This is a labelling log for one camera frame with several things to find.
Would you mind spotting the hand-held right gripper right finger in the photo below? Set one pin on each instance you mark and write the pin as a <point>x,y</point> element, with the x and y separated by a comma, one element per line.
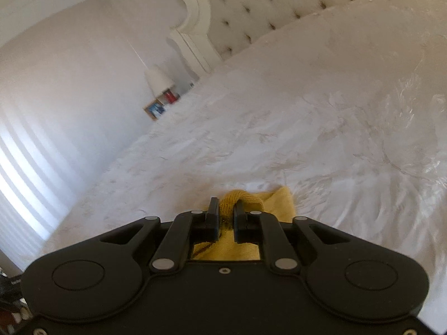
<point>239,223</point>

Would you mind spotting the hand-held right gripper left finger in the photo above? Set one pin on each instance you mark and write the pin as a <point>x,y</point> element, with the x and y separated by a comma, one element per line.
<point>213,220</point>

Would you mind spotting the yellow knit sweater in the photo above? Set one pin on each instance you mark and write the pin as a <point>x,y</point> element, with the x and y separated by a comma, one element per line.
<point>276,202</point>

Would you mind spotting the white embroidered bedspread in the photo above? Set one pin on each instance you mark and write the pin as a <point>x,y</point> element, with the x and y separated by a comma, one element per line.
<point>297,111</point>

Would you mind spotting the red bottle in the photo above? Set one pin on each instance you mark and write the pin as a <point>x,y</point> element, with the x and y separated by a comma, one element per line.
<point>170,97</point>

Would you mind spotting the white table lamp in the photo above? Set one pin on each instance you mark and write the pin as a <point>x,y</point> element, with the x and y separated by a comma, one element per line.
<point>157,78</point>

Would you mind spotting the beige tufted headboard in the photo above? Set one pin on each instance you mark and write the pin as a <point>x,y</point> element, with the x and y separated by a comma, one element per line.
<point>279,3</point>

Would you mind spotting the wooden picture frame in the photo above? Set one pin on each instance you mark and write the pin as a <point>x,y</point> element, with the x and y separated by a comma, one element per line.
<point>154,110</point>

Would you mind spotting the white carved bed frame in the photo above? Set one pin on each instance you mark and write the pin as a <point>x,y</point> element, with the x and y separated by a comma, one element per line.
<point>195,31</point>

